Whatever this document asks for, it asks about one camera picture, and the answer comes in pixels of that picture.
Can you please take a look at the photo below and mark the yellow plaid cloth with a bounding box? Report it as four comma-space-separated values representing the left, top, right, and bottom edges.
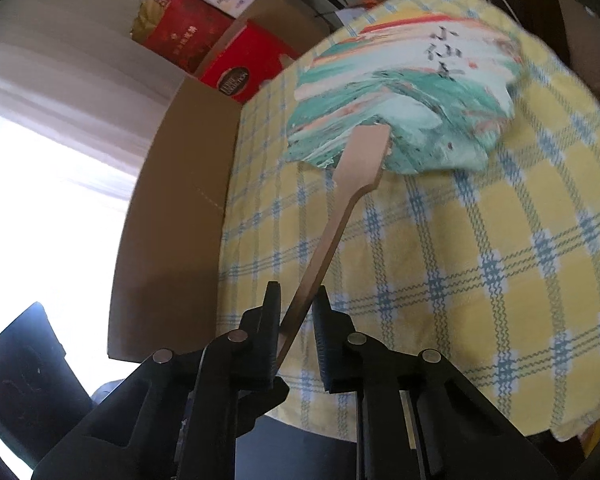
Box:
215, 0, 600, 443

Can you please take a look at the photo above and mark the large brown cardboard box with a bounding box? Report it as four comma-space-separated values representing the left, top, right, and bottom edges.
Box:
192, 0, 343, 81

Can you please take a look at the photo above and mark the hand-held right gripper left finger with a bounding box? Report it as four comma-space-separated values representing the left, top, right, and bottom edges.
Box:
30, 281, 292, 480

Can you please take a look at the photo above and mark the white curtain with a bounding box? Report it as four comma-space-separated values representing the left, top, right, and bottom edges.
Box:
0, 0, 197, 321

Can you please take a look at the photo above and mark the brown cardboard panel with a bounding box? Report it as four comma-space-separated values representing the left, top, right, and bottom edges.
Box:
105, 77, 247, 361

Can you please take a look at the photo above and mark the painted paper fan wooden handle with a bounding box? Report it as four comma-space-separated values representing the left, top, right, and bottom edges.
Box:
275, 10, 527, 377

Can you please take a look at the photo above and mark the red chocolate box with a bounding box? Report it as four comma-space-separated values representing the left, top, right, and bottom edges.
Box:
198, 19, 302, 107

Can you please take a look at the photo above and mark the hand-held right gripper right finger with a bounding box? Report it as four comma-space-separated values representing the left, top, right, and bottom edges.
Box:
312, 285, 556, 480

